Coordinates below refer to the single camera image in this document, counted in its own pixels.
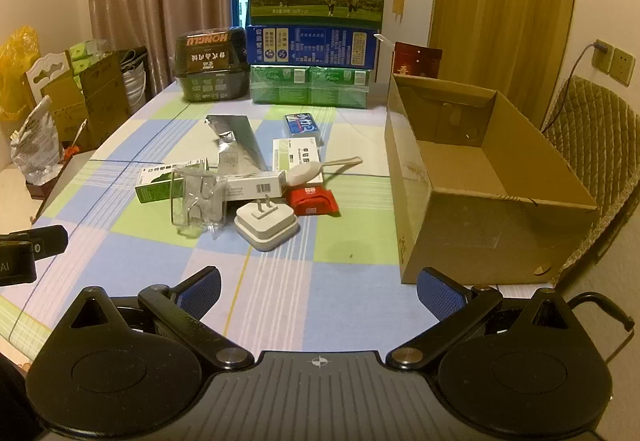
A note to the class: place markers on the clear plastic packaging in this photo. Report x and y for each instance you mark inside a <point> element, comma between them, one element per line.
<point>195,211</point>

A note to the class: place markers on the white cardboard cutout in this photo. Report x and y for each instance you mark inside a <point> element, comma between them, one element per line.
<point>45,76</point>

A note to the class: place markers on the dark red gift bag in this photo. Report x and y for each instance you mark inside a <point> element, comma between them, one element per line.
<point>417,61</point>

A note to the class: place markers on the green white carton box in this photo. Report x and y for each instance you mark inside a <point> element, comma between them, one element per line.
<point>155,188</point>

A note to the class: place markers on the red snack packet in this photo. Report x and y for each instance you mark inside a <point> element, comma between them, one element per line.
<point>312,201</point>

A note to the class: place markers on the wall socket with charger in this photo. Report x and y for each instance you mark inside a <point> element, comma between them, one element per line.
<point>601,58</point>

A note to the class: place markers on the chair with quilted cover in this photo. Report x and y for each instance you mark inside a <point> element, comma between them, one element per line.
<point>595,121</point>

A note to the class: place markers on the white green medicine box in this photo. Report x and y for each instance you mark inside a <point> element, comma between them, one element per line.
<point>290,153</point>

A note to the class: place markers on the dark green box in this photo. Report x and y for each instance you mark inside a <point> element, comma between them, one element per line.
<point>215,86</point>

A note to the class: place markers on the black box with orange label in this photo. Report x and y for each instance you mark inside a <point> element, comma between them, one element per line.
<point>210,48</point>

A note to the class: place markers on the blue carton box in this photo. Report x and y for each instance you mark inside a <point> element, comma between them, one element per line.
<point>310,46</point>

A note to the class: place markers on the golden curtain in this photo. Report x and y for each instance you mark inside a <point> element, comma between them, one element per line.
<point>500,11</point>

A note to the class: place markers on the white plastic bag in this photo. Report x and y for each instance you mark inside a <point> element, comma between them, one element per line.
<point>35,141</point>

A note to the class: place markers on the checked cloth desktop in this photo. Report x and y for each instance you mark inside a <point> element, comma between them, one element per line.
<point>310,281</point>

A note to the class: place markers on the white plastic spoon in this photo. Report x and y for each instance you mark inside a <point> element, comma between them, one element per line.
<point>302,173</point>

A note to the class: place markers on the long white barcode box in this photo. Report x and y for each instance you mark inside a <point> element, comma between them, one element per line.
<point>250,186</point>

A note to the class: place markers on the silver foil pouch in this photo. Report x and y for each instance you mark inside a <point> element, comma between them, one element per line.
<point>240,141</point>

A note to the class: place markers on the black white bag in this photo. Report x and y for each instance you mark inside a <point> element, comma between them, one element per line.
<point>134,76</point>

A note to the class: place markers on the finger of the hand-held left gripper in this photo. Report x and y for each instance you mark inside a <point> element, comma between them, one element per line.
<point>50,241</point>

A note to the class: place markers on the brown storage cardboard box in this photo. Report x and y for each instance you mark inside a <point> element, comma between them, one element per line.
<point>95,96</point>

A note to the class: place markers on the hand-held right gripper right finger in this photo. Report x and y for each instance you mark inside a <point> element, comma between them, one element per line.
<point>440,293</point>

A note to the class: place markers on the blue white plastic box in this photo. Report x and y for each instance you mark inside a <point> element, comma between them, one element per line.
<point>300,123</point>

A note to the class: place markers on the white power adapter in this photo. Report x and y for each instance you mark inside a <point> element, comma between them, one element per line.
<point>265,228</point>

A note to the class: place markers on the yellow plastic bag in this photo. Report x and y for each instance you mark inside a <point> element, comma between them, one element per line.
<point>15,71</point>

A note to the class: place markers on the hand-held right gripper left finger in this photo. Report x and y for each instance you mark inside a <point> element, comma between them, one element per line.
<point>202,288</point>

